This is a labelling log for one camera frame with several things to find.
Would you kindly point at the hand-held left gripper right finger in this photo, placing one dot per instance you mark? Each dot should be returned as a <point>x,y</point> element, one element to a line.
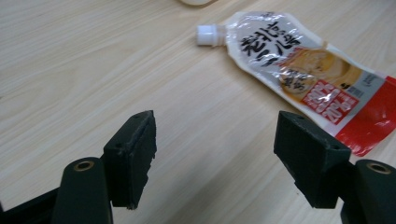
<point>311,155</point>

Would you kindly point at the cream round dish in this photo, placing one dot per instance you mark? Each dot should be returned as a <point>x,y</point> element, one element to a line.
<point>197,2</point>

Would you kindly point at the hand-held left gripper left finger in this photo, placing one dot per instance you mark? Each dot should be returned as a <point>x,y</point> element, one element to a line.
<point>130,161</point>

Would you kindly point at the white and red sauce pouch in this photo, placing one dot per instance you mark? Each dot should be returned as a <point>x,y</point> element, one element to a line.
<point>289,62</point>

